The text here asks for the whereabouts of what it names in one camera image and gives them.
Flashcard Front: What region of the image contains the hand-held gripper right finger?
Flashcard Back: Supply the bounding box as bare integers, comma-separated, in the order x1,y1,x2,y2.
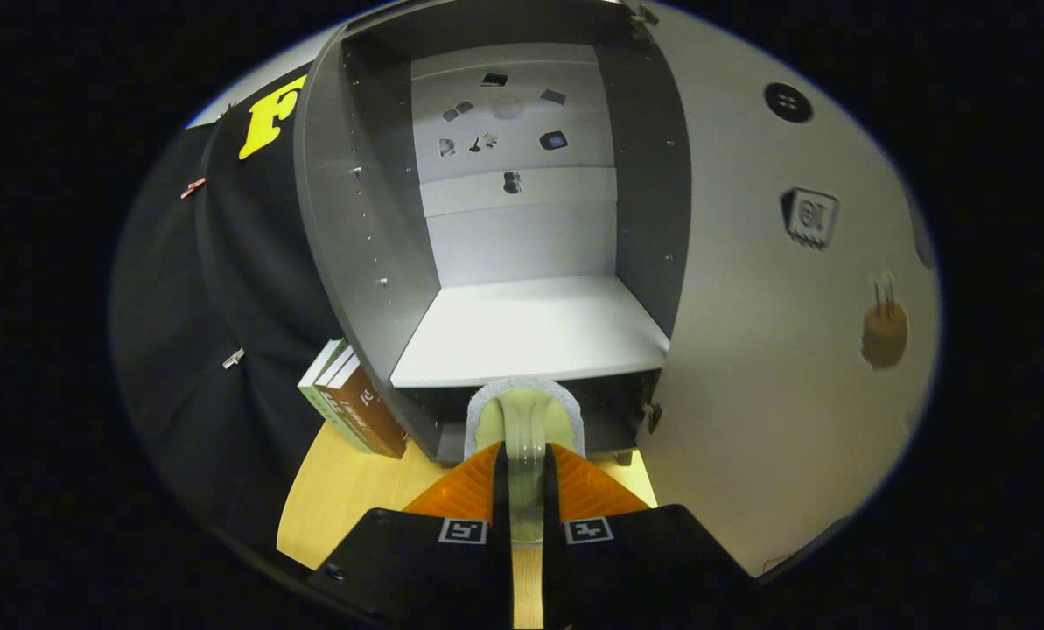
541,442,759,630

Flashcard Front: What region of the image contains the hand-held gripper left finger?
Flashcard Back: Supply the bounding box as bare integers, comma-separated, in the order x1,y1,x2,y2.
307,440,514,630

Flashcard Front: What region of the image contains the pale green slipper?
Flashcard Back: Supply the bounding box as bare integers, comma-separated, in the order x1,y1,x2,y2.
463,376,586,543

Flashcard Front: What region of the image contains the beige cabinet door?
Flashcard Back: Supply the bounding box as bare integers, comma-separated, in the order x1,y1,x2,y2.
635,0,942,578

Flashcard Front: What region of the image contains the brown book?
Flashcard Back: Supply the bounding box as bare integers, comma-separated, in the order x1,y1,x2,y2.
322,354,409,460

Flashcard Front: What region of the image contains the white cabinet shelf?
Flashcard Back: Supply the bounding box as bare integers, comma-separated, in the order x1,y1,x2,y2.
389,276,671,389

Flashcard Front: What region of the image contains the grey cabinet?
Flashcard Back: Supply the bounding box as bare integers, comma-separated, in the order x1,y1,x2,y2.
292,0,693,465

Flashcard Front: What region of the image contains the black backdrop cloth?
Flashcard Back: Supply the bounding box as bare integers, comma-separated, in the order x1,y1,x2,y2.
109,74,347,561

